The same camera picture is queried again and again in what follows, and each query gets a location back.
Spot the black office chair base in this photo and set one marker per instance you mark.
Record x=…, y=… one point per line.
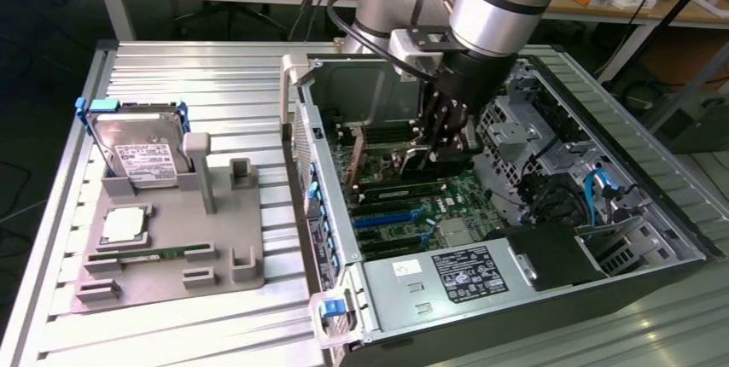
x=230, y=13

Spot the black RAM stick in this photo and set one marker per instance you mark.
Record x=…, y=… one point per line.
x=401, y=191

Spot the wooden desk with clutter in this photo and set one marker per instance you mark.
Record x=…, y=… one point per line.
x=604, y=13

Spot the black plastic shroud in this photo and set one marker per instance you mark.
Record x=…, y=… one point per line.
x=556, y=256

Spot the hard disk with blue bracket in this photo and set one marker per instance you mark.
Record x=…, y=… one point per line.
x=137, y=149

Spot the grey parts rack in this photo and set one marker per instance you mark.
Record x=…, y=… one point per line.
x=171, y=230

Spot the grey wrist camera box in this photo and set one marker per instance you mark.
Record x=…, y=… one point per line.
x=413, y=49

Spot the black graphics card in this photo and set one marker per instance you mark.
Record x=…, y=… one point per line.
x=416, y=168

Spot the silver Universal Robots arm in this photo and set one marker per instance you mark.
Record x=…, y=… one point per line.
x=496, y=13

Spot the green RAM stick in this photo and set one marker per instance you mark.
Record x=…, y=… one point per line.
x=165, y=252

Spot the blue expansion slot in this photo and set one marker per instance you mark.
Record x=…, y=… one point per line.
x=382, y=218

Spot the silver chipset heatsink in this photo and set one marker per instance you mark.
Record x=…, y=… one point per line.
x=456, y=231

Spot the metal disk bay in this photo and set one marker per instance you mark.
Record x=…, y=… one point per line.
x=509, y=128

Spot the silver CPU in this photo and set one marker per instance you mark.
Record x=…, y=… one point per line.
x=124, y=227

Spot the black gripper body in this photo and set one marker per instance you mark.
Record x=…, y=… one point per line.
x=473, y=81

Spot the black tripod pole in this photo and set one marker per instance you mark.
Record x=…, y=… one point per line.
x=677, y=4

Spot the open black PC case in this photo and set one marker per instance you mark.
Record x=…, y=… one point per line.
x=569, y=311

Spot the black floor box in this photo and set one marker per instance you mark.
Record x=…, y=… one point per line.
x=695, y=128

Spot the black expansion slot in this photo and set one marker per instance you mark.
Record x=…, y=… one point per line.
x=393, y=245

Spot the green motherboard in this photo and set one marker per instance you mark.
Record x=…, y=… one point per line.
x=456, y=196

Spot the grey power supply unit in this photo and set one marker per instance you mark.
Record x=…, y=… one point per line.
x=433, y=281

